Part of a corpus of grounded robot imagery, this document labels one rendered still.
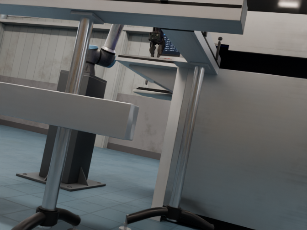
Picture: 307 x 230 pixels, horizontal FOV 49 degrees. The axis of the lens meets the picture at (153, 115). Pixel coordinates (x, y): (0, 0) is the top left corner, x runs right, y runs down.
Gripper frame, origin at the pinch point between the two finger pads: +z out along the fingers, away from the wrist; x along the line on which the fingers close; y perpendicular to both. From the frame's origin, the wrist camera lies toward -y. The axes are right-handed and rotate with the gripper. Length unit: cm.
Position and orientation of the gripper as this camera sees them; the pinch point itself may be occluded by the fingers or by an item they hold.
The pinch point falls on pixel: (155, 57)
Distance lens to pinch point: 211.7
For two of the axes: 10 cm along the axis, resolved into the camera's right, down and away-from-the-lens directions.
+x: 9.2, 1.3, -3.6
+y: -3.5, -1.1, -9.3
